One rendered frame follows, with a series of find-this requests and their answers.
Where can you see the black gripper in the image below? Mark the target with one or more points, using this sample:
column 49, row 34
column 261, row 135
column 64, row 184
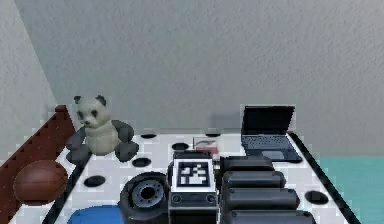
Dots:
column 145, row 196

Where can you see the brown basketball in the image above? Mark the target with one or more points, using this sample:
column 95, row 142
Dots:
column 40, row 181

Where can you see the white bed with black spots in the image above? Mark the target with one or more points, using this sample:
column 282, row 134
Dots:
column 300, row 180

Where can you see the blue pillow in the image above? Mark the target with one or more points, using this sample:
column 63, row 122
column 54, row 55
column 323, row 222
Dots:
column 95, row 216

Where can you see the white and grey panda toy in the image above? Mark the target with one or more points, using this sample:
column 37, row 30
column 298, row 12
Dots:
column 98, row 133

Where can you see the small red and white box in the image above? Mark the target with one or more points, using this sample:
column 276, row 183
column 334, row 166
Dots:
column 207, row 144

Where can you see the brown wooden headboard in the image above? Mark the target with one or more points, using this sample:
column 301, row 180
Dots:
column 36, row 146

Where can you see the black open laptop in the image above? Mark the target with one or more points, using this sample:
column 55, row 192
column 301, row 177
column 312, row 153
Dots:
column 270, row 140

